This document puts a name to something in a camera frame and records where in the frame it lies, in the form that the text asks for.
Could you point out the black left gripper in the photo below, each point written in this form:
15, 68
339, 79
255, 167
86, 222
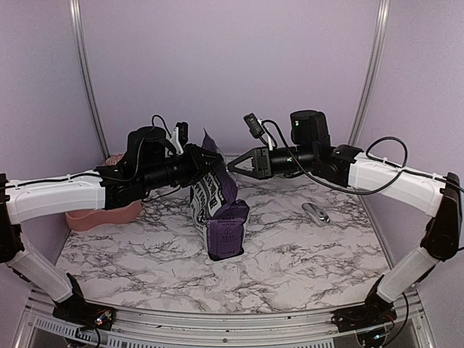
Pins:
199, 166

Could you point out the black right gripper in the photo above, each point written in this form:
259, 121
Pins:
262, 167

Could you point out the purple puppy food bag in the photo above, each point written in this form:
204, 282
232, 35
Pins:
218, 214

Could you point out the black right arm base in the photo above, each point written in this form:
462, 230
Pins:
362, 316

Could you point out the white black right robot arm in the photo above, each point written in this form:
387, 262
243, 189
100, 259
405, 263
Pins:
351, 170

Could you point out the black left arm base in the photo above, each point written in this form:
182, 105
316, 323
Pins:
90, 315

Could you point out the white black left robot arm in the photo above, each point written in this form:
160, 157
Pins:
152, 160

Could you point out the silver metal food scoop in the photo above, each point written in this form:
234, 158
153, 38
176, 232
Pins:
319, 216

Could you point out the pink double pet bowl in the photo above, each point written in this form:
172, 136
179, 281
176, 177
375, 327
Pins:
84, 220

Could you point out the red patterned ceramic bowl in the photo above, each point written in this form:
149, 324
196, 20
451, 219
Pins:
113, 160

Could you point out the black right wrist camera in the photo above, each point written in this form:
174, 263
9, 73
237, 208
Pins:
254, 125

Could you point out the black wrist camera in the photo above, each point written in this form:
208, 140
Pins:
182, 133
254, 125

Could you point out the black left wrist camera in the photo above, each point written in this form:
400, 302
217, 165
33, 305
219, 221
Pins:
182, 133

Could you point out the left aluminium frame post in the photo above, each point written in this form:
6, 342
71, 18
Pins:
78, 31

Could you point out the aluminium frame post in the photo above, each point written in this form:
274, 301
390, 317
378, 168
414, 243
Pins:
374, 61
78, 31

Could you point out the right aluminium frame post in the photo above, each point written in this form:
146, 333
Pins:
374, 61

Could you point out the aluminium front rail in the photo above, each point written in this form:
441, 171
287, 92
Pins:
155, 328

